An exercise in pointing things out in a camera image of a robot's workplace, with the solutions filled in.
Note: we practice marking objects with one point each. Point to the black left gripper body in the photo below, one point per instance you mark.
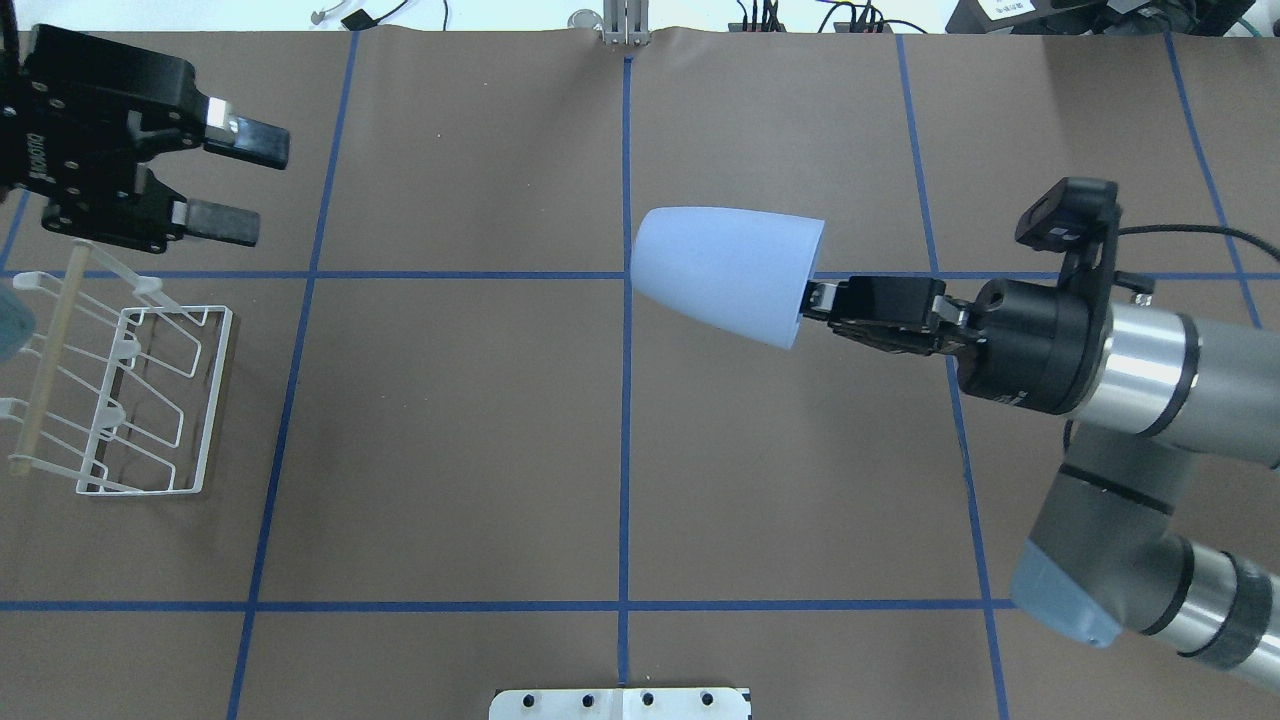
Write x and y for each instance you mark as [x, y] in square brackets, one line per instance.
[22, 150]

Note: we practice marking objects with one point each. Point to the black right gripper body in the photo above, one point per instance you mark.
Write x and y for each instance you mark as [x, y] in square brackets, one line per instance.
[1030, 345]

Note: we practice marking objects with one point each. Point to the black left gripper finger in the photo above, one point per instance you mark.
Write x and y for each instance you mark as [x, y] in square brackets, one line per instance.
[213, 125]
[235, 222]

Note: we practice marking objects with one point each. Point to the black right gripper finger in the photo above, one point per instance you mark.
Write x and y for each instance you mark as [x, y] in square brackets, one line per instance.
[904, 303]
[943, 338]

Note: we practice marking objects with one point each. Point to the light blue plastic cup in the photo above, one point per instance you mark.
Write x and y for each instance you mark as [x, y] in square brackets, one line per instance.
[742, 271]

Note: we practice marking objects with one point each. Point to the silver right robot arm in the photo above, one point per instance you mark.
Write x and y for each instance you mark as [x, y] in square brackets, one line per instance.
[1145, 392]

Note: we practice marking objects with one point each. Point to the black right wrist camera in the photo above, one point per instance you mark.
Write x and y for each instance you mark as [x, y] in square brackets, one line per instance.
[1078, 218]

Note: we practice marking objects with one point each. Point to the white wire cup holder rack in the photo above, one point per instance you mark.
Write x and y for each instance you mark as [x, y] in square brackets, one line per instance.
[127, 382]

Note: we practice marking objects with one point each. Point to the aluminium frame post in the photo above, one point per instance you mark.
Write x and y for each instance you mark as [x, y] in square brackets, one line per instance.
[626, 23]

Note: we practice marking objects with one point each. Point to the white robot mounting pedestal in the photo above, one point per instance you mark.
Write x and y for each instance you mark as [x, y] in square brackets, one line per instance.
[623, 703]

